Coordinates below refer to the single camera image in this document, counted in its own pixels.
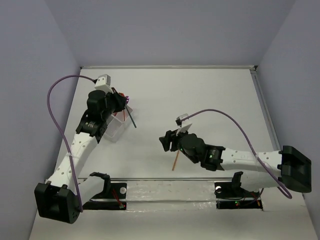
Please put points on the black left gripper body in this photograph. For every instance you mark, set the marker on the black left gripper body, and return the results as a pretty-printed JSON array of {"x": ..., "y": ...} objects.
[{"x": 119, "y": 101}]

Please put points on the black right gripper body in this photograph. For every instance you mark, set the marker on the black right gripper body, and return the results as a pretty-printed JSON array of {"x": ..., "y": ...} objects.
[{"x": 176, "y": 144}]

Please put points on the yellow chopstick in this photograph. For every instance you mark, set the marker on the yellow chopstick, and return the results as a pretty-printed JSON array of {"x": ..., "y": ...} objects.
[{"x": 175, "y": 161}]

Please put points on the teal chopstick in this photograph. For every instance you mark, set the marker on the teal chopstick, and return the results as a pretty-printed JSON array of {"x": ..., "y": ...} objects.
[{"x": 130, "y": 116}]

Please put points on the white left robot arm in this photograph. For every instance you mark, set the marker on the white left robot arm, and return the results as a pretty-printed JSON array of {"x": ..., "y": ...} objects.
[{"x": 61, "y": 197}]

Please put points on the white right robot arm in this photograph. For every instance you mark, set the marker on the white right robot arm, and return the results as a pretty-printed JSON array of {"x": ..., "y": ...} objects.
[{"x": 288, "y": 166}]

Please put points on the white divided utensil container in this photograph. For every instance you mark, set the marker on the white divided utensil container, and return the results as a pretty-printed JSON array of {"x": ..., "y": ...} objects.
[{"x": 116, "y": 126}]

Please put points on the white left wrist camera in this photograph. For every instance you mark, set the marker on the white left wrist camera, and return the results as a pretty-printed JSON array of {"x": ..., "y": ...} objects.
[{"x": 103, "y": 83}]

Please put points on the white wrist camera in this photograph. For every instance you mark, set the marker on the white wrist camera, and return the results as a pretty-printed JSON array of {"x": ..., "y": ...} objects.
[
  {"x": 103, "y": 83},
  {"x": 183, "y": 124}
]

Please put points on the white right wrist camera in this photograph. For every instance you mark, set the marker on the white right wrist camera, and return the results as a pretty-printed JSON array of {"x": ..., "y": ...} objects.
[{"x": 183, "y": 124}]

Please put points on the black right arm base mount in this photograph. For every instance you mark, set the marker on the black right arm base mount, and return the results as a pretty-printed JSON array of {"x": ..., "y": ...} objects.
[{"x": 231, "y": 196}]

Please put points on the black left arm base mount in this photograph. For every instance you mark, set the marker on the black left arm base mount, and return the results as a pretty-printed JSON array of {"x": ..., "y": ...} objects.
[{"x": 112, "y": 197}]

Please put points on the aluminium table edge rail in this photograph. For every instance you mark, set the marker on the aluminium table edge rail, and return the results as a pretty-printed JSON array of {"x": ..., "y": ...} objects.
[{"x": 161, "y": 67}]

